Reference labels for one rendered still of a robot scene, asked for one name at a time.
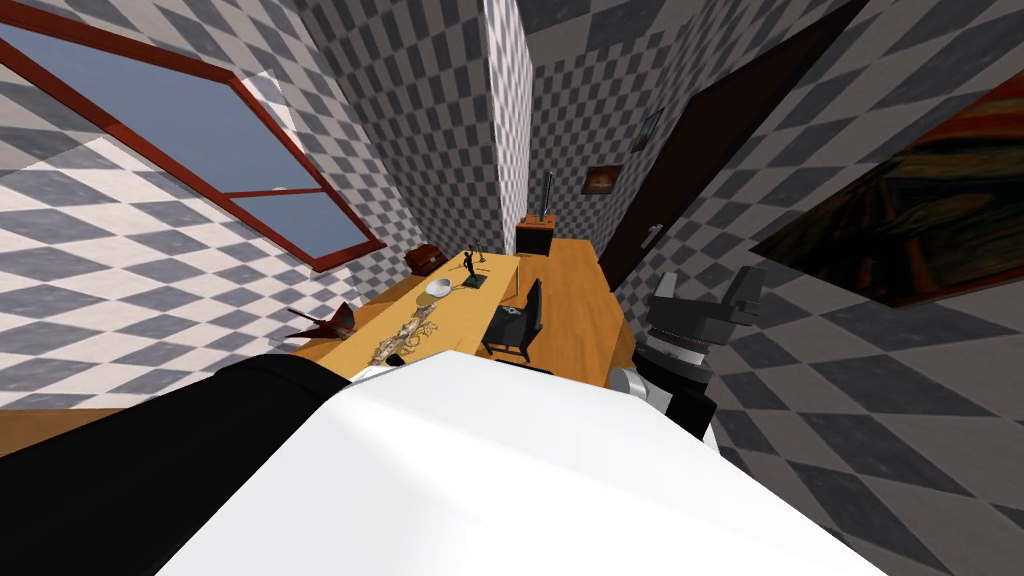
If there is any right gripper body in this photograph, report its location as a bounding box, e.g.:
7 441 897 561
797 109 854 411
644 294 744 348

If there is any small brown framed picture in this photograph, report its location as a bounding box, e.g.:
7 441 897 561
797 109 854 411
580 164 625 197

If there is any brown cabinet with screen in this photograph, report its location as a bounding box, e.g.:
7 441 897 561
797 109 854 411
515 169 560 258

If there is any black chair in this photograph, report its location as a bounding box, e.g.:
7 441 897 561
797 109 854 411
480 277 545 364

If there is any small dark framed picture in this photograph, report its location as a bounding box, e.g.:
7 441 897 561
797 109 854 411
628 107 666 154

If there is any dark brown door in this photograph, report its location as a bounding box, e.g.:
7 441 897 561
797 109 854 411
597 0 870 294

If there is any large dark orange painting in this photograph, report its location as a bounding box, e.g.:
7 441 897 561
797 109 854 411
749 71 1024 310

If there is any wooden desk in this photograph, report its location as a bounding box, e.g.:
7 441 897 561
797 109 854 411
291 247 523 382

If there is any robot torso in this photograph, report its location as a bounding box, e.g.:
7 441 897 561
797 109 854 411
155 349 889 576

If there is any dark red case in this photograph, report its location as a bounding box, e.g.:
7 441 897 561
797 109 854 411
403 243 449 278

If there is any red framed window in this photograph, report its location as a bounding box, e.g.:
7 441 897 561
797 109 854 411
0 0 387 274

